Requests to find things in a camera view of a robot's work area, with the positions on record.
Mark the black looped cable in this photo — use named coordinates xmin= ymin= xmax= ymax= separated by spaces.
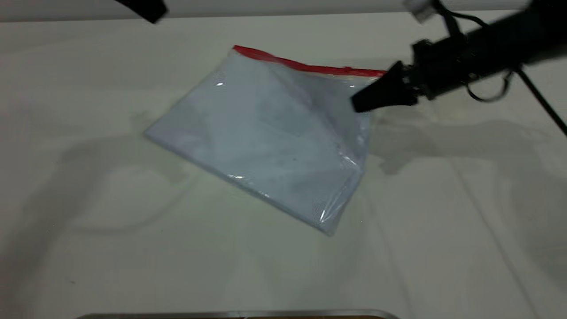
xmin=466 ymin=70 xmax=516 ymax=103

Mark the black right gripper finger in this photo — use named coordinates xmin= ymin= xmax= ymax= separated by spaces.
xmin=352 ymin=80 xmax=418 ymax=114
xmin=383 ymin=61 xmax=415 ymax=89

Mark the white plastic clip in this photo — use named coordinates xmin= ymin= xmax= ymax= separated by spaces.
xmin=402 ymin=0 xmax=440 ymax=23

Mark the silver metal edge strip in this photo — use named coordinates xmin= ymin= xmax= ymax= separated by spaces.
xmin=75 ymin=309 xmax=401 ymax=319

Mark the transparent zip bag red zipper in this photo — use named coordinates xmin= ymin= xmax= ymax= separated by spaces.
xmin=143 ymin=44 xmax=388 ymax=236

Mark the thin straight black cable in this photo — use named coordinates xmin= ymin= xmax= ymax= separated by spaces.
xmin=516 ymin=66 xmax=567 ymax=136

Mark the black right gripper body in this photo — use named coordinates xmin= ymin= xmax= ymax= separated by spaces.
xmin=411 ymin=35 xmax=473 ymax=100

